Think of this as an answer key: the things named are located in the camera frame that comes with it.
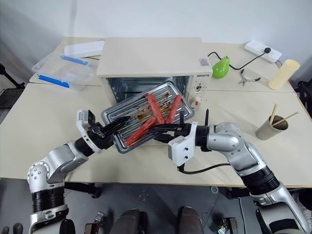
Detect green pear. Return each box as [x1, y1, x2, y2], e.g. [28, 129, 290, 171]
[212, 56, 231, 79]

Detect ribbed metal baking tray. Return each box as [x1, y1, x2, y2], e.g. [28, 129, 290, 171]
[101, 81, 196, 155]

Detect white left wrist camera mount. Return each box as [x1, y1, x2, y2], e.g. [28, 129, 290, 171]
[76, 109, 103, 155]

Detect brown paper cup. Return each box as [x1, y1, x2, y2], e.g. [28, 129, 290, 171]
[255, 115, 289, 141]

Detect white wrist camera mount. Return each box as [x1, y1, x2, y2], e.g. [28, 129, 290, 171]
[167, 121, 198, 168]
[76, 109, 103, 155]

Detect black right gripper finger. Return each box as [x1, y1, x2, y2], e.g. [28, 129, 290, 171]
[153, 133, 173, 144]
[153, 124, 176, 131]

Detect clear box with blue clips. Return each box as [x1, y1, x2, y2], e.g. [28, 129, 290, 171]
[31, 52, 96, 92]

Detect black table leg bracket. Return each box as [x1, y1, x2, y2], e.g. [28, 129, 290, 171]
[63, 182, 102, 198]
[226, 187, 252, 199]

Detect wooden chopstick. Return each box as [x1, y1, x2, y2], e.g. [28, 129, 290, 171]
[272, 112, 299, 127]
[270, 103, 278, 123]

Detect cream toaster oven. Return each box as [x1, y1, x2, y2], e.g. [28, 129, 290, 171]
[97, 37, 212, 112]

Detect cream cylindrical tube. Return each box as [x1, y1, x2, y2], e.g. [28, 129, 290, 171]
[268, 58, 301, 91]

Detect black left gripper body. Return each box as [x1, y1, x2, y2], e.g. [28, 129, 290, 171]
[87, 123, 115, 150]

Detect white power strip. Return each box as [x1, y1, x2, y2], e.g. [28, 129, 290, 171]
[244, 39, 283, 64]

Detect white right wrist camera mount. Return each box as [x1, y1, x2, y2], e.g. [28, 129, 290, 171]
[167, 121, 198, 168]

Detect white flat lid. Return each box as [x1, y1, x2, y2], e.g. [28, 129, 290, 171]
[63, 39, 106, 59]

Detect long red sausage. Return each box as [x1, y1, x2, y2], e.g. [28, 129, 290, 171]
[124, 118, 157, 147]

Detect black oven power cable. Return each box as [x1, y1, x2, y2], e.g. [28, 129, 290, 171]
[207, 47, 272, 72]

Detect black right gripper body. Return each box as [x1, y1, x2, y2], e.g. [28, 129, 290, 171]
[165, 111, 194, 144]

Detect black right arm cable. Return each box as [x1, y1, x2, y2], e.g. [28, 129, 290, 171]
[177, 163, 231, 175]

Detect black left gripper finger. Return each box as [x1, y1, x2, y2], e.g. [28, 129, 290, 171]
[103, 116, 132, 130]
[107, 121, 129, 137]

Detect dark rounded shape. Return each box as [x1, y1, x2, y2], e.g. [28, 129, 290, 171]
[177, 206, 203, 234]
[114, 208, 147, 234]

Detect metal pliers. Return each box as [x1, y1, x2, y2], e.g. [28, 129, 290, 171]
[238, 69, 261, 86]

